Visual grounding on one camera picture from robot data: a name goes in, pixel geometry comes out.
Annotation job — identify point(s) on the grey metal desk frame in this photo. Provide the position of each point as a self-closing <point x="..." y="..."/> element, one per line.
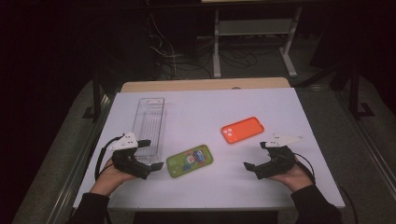
<point x="253" y="27"/>

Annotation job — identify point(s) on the green clown phone case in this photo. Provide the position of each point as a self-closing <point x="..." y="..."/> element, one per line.
<point x="190" y="161"/>

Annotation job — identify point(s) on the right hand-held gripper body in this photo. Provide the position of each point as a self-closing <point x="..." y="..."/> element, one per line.
<point x="277" y="161"/>

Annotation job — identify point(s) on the clear plastic container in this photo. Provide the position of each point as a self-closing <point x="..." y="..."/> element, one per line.
<point x="149" y="124"/>

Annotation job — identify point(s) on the person's left hand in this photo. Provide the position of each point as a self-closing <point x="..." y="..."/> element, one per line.
<point x="110" y="179"/>

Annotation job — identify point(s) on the orange phone case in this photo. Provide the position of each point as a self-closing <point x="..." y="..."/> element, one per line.
<point x="243" y="130"/>

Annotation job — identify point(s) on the person's right hand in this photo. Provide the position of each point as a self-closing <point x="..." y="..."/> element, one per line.
<point x="295" y="179"/>

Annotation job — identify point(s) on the black metal stand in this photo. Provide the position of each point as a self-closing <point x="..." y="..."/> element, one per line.
<point x="354" y="90"/>
<point x="97" y="93"/>

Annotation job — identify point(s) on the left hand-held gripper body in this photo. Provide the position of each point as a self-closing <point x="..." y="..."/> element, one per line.
<point x="127" y="163"/>

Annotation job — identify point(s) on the aluminium frame rail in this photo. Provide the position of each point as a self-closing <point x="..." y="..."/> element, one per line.
<point x="76" y="174"/>
<point x="370" y="152"/>

